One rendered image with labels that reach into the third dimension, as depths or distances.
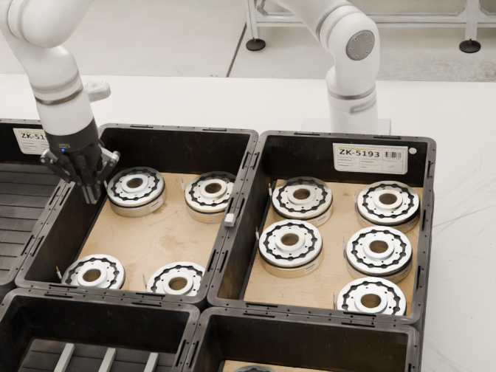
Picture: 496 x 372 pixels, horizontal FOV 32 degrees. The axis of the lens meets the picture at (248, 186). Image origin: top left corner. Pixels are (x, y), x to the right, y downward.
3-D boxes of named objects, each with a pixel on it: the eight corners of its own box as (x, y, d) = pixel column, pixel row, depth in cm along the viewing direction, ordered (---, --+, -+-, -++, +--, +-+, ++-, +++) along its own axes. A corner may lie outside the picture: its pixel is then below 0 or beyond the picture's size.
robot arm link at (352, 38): (383, 14, 148) (386, 94, 159) (354, -8, 155) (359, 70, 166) (336, 32, 146) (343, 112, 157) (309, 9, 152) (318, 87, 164)
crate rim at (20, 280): (103, 132, 158) (100, 122, 156) (262, 139, 151) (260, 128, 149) (15, 297, 129) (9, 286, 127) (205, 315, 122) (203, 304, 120)
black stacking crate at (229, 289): (269, 181, 157) (262, 132, 149) (434, 191, 150) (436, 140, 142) (216, 356, 128) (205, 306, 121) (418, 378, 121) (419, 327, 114)
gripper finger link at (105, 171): (110, 160, 126) (90, 179, 130) (119, 167, 127) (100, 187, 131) (116, 148, 128) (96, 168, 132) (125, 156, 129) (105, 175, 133)
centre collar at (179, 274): (167, 272, 135) (167, 270, 135) (197, 274, 134) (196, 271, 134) (159, 296, 132) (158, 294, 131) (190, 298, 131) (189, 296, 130)
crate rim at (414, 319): (262, 139, 150) (260, 128, 149) (437, 147, 143) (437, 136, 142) (206, 315, 122) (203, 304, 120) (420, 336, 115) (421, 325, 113)
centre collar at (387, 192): (373, 191, 144) (373, 188, 144) (403, 191, 143) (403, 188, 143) (372, 211, 140) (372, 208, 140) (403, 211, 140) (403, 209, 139)
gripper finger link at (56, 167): (48, 145, 131) (80, 167, 133) (43, 151, 132) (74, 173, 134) (40, 156, 129) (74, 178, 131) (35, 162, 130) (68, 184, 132)
